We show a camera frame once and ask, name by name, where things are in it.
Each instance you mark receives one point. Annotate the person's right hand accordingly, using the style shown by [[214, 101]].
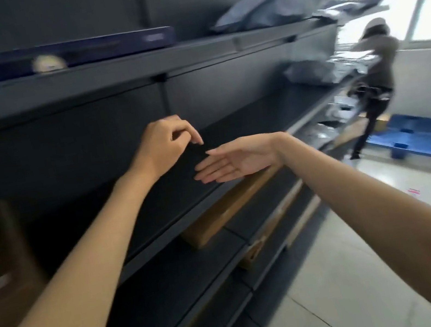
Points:
[[239, 159]]

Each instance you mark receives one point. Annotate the person's left hand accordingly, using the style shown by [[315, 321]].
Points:
[[162, 145]]

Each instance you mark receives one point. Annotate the person's right thumb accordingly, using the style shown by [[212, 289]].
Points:
[[223, 148]]

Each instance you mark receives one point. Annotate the person's left fingers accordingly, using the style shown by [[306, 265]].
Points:
[[187, 131]]

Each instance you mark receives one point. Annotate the person's left forearm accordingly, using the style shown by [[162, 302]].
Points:
[[67, 287]]

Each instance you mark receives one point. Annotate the person's right forearm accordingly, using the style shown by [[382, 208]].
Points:
[[393, 229]]

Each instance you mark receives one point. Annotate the dark grey metal shelving unit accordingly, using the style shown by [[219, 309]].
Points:
[[172, 106]]

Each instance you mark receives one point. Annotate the long brown cardboard box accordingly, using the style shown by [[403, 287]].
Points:
[[223, 209]]

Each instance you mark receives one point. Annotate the flat brown cardboard box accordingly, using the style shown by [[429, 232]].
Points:
[[271, 222]]

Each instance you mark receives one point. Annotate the crumpled clear plastic package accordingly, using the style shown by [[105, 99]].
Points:
[[326, 131]]

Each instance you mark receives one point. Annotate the large grey plastic mailer bag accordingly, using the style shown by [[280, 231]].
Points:
[[266, 5]]

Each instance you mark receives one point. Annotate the flat dark blue box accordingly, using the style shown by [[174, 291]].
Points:
[[55, 55]]

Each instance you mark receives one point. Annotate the blue plastic pallet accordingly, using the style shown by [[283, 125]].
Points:
[[423, 141]]

